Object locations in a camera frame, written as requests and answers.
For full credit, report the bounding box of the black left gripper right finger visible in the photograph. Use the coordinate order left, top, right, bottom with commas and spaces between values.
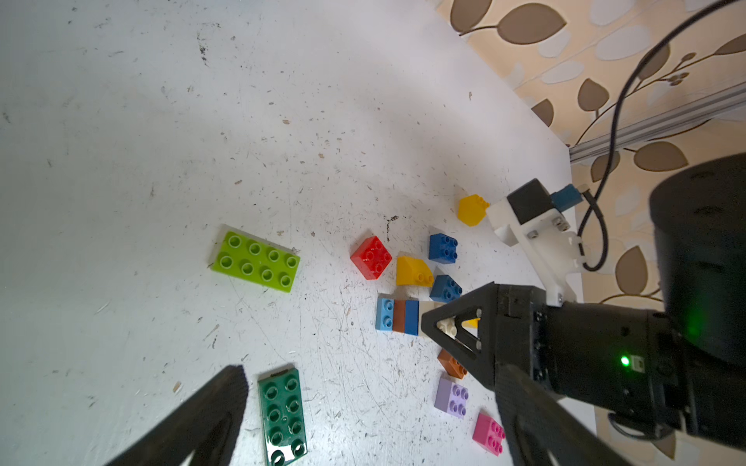
495, 365, 627, 465

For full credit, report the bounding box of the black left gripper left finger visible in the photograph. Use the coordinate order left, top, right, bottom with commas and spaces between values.
110, 365, 249, 465

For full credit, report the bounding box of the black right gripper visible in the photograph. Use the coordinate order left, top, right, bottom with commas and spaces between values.
421, 283, 745, 434

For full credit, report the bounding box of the blue square lego brick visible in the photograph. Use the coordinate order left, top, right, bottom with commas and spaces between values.
404, 300, 420, 336

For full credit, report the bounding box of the brown lego brick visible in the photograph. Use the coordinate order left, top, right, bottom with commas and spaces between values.
392, 300, 406, 333

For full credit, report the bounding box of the light blue lego brick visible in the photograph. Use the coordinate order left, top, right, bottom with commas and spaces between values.
375, 297, 394, 332

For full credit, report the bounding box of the blue lego brick middle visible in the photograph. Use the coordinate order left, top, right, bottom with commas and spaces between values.
429, 275, 462, 303

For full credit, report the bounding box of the cream lego brick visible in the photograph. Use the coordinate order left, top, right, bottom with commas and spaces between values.
419, 301, 458, 339

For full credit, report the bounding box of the pink lego brick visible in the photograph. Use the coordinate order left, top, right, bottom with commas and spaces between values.
472, 413, 506, 456

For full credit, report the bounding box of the blue lego brick upper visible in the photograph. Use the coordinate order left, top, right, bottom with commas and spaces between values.
429, 233, 458, 264

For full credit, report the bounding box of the orange lego brick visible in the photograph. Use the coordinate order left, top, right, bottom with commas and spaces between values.
437, 349, 468, 380

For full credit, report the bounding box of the dark green long lego brick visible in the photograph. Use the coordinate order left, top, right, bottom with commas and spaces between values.
258, 367, 308, 465

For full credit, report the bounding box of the yellow sloped lego brick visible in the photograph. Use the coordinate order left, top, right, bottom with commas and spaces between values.
396, 256, 434, 287

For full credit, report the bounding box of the yellow sloped lego small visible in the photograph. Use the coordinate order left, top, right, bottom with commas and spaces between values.
457, 194, 491, 227

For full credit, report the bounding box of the lilac lego brick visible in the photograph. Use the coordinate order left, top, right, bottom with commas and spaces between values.
434, 377, 469, 419

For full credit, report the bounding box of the red lego brick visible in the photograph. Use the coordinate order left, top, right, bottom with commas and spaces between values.
351, 236, 392, 281

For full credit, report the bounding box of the lime green long lego brick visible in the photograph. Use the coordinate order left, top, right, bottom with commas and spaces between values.
211, 230, 301, 293

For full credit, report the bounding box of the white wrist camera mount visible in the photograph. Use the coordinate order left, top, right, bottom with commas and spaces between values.
486, 179, 582, 307

